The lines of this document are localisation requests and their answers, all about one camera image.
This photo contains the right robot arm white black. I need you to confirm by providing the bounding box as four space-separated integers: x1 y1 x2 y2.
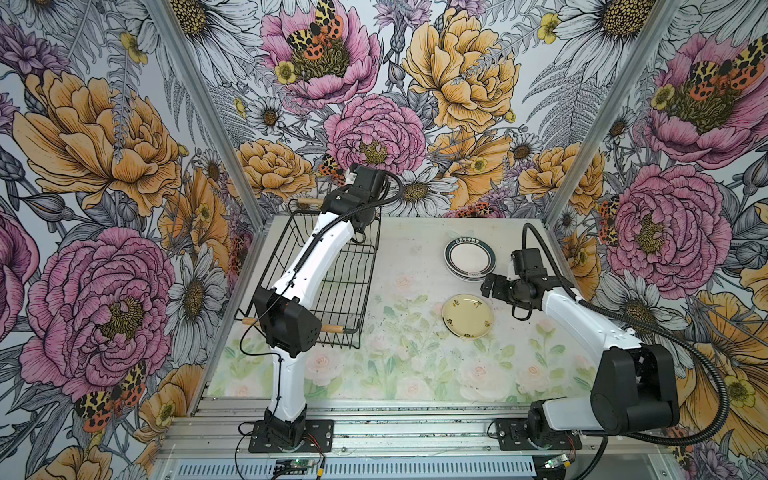
481 248 680 446

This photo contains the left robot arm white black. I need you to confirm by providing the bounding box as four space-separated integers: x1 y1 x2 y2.
252 165 402 450

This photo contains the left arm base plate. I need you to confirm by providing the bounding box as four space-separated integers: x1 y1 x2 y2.
247 419 335 454

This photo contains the black wire dish rack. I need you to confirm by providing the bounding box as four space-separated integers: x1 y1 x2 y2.
252 199 381 349

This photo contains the near wooden rack handle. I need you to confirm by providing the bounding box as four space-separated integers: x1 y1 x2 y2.
241 317 345 334

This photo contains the green circuit board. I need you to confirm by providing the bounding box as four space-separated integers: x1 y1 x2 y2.
272 459 316 479

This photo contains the white vented cable duct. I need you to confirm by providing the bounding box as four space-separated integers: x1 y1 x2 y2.
166 456 536 479

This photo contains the cream plate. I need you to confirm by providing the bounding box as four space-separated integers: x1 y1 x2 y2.
441 294 494 339

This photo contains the aluminium rail frame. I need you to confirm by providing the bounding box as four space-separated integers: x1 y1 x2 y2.
149 398 661 480

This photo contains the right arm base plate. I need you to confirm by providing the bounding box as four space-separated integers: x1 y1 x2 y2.
488 418 582 451

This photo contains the white plate red green band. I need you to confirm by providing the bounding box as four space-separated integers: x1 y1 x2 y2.
443 237 496 281

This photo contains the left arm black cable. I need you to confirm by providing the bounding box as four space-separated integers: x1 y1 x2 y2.
237 170 407 421

